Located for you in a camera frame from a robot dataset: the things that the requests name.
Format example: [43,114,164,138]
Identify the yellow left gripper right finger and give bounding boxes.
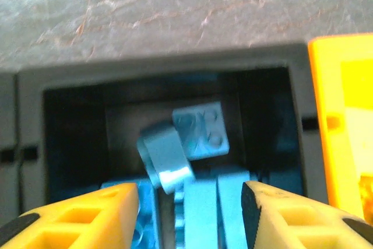
[240,180,373,249]

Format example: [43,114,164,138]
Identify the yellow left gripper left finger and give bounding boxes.
[0,182,139,249]

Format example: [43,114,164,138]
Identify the yellow lego brick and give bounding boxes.
[358,174,373,220]

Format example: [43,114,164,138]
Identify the small blue lego brick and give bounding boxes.
[172,101,231,162]

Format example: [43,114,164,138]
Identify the black plastic bin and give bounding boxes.
[16,41,332,223]

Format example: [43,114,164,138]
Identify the yellow plastic bin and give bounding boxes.
[307,33,373,223]

